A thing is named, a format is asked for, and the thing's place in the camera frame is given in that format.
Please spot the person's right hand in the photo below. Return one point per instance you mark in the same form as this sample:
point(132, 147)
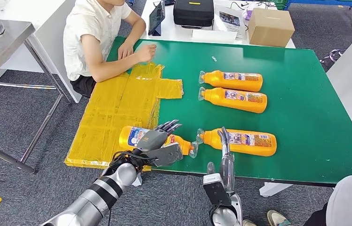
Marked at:
point(147, 52)

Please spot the person's left hand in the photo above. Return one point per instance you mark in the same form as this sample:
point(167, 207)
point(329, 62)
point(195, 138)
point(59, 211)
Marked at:
point(125, 50)

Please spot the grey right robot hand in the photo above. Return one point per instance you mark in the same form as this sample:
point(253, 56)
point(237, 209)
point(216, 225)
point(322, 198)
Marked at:
point(227, 171)

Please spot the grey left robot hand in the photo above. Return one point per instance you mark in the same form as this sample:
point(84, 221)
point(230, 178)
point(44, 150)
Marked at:
point(152, 138)

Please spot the orange detergent bottle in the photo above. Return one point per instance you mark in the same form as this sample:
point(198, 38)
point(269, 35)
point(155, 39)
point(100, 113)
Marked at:
point(125, 140)
point(210, 140)
point(219, 79)
point(216, 98)

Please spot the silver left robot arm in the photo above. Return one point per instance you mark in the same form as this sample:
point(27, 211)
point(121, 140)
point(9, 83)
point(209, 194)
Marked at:
point(101, 193)

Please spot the white desk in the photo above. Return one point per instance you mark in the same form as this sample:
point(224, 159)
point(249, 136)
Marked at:
point(176, 31)

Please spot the black tablet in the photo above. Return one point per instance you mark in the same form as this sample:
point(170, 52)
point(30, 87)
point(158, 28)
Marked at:
point(156, 17)

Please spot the person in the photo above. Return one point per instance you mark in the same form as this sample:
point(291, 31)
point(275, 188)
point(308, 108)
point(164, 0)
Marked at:
point(350, 199)
point(85, 34)

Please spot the white table leg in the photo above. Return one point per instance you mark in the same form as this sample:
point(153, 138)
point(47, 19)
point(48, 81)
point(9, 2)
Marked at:
point(272, 188)
point(137, 181)

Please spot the yellow taped cardboard sheet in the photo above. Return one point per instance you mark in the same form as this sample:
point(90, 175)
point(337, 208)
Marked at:
point(113, 103)

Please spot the black carrying case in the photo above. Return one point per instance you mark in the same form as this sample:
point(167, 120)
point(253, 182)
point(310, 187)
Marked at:
point(193, 14)

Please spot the small clear tape piece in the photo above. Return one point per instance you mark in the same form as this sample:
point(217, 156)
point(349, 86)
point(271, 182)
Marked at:
point(214, 58)

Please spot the printed booklet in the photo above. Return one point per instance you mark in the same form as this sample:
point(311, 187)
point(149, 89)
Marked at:
point(230, 20)

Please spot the purple small item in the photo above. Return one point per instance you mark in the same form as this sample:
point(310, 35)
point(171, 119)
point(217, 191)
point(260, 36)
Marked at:
point(247, 14)

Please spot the brown cardboard box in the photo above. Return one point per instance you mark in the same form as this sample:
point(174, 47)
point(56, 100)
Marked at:
point(269, 28)

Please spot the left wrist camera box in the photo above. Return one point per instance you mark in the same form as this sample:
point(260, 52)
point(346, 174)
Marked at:
point(168, 154)

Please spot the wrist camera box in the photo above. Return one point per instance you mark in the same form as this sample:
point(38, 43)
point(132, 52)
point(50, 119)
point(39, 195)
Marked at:
point(168, 154)
point(215, 190)

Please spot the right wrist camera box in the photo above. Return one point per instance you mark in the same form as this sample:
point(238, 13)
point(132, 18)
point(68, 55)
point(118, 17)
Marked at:
point(215, 190)

